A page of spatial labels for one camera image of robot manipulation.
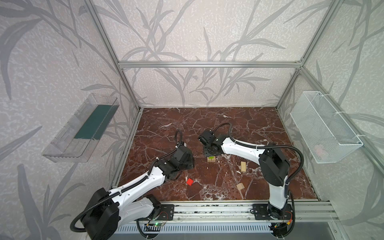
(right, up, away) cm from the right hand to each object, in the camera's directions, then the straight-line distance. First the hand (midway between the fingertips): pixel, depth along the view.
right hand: (208, 147), depth 92 cm
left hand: (-8, -4, -8) cm, 12 cm away
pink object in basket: (+55, +2, -17) cm, 58 cm away
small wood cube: (+17, -20, -10) cm, 28 cm away
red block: (-11, -18, -7) cm, 22 cm away
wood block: (+2, -8, -1) cm, 9 cm away
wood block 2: (+21, -11, -4) cm, 24 cm away
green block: (+2, -6, -1) cm, 6 cm away
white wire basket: (+50, +10, -29) cm, 59 cm away
